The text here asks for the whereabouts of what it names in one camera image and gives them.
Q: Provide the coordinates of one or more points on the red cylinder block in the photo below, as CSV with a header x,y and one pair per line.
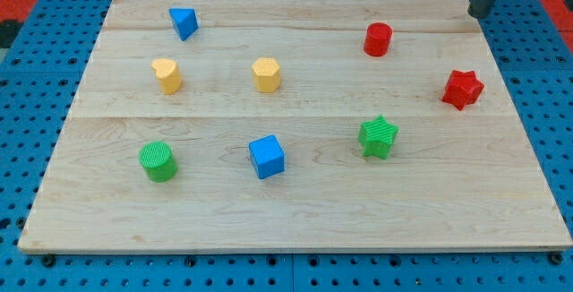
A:
x,y
377,39

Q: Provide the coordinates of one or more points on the green star block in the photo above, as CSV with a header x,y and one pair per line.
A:
x,y
377,137

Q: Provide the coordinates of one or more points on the red star block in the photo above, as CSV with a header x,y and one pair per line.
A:
x,y
462,89

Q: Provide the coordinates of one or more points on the blue cube block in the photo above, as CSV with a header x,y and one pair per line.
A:
x,y
267,156

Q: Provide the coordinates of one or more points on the yellow hexagon block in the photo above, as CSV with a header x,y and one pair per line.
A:
x,y
266,74

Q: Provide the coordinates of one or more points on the wooden board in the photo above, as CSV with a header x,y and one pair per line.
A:
x,y
454,181

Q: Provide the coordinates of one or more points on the yellow heart block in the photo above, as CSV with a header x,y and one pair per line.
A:
x,y
167,74

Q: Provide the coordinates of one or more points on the green cylinder block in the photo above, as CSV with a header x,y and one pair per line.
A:
x,y
157,161

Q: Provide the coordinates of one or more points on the blue triangle block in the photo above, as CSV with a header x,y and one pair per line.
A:
x,y
184,21

